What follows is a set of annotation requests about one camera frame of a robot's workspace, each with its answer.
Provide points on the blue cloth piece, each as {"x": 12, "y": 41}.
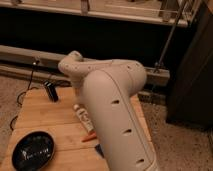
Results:
{"x": 99, "y": 150}

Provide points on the metal rod stand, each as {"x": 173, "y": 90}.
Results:
{"x": 159, "y": 64}

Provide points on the black round bowl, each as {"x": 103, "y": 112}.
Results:
{"x": 33, "y": 152}

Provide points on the black eraser block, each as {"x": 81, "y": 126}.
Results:
{"x": 51, "y": 91}

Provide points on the wooden cutting board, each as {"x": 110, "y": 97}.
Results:
{"x": 38, "y": 113}

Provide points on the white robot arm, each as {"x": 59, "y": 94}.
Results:
{"x": 105, "y": 88}

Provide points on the white tube with cap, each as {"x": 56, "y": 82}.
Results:
{"x": 83, "y": 116}

